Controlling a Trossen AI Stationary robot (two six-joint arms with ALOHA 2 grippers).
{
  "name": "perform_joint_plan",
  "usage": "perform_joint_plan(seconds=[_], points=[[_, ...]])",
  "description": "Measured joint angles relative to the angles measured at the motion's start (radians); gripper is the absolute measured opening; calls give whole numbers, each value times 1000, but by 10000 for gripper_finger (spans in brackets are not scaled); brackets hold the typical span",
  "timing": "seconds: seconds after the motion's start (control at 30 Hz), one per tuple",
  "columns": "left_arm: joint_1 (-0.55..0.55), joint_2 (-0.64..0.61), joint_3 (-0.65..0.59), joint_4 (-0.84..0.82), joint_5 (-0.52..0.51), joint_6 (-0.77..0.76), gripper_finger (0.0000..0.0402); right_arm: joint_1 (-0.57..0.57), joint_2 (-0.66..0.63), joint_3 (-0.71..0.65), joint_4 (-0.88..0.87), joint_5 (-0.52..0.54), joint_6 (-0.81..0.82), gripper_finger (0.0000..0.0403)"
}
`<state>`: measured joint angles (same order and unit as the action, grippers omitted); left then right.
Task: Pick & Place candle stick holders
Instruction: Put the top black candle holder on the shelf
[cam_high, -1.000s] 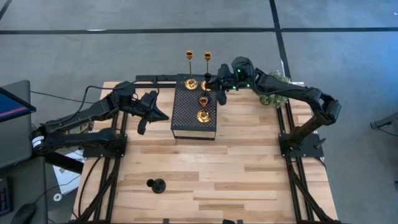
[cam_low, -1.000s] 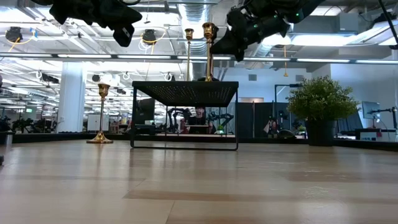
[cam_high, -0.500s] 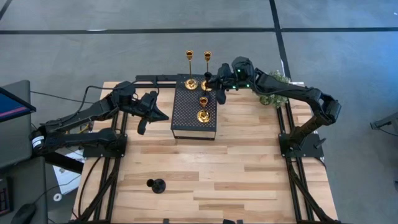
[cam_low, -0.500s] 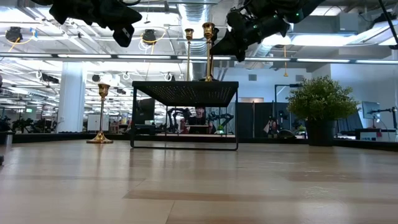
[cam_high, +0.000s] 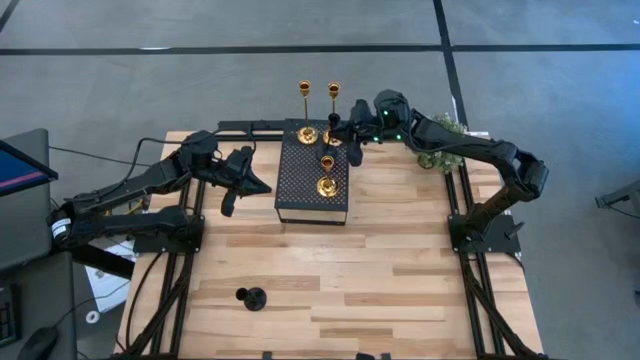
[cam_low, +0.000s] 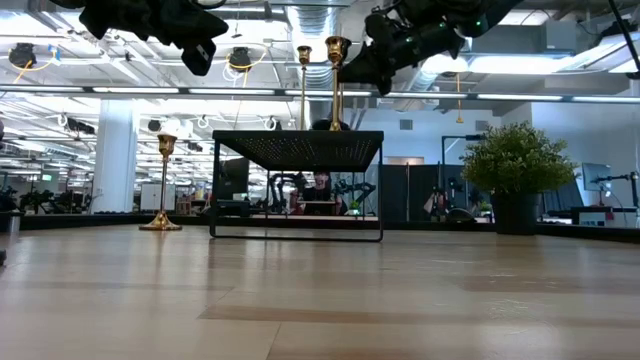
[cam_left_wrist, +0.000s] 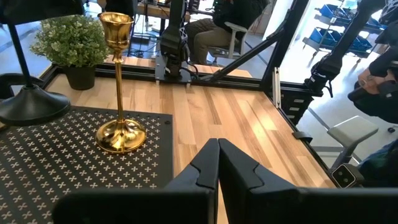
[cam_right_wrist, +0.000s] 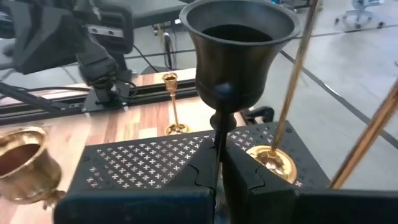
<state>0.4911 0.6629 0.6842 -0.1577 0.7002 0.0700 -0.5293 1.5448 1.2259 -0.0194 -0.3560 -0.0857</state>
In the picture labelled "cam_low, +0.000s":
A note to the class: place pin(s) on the black perforated metal shelf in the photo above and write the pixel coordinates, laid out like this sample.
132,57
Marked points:
300,150

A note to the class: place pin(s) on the grey computer monitor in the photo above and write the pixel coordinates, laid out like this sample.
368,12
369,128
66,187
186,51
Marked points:
596,176

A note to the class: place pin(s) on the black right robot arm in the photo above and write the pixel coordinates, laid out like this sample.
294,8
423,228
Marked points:
495,10

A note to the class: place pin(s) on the black aluminium table frame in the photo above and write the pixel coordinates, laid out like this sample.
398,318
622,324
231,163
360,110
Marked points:
100,221

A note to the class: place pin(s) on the silver cylinder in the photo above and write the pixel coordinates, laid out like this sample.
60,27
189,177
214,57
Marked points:
14,224

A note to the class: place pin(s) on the white pillar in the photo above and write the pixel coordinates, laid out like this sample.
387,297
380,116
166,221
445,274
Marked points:
115,160

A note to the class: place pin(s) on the long ceiling light strip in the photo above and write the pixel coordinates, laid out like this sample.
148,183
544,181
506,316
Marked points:
230,91

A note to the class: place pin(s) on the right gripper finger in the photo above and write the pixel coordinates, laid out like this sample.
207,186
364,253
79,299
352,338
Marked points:
362,62
389,70

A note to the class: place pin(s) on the person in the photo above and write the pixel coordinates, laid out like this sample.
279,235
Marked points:
320,195

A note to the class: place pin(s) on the silver spiral air duct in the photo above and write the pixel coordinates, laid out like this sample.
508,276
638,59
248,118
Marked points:
312,20

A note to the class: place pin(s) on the wall vent grille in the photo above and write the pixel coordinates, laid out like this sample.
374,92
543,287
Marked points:
406,124
481,125

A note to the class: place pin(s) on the white cabinet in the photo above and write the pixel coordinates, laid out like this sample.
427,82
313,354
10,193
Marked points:
157,197

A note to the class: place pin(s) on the black partition panel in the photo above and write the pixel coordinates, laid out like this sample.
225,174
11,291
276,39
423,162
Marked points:
420,192

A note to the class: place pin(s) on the green plant in black pot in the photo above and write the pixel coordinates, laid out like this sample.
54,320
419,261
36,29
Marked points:
515,165

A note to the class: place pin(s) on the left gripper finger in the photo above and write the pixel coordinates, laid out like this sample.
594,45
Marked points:
197,22

